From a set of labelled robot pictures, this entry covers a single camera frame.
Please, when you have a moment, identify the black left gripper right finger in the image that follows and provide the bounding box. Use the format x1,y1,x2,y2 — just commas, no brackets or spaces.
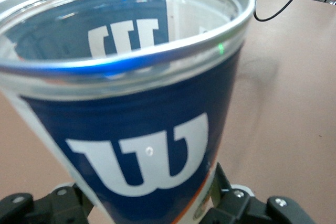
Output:
202,162,317,224

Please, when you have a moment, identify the Wilson tennis ball can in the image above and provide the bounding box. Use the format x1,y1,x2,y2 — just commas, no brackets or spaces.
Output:
0,0,257,224

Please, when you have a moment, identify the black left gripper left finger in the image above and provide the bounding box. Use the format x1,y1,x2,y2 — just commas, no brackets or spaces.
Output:
0,182,93,224

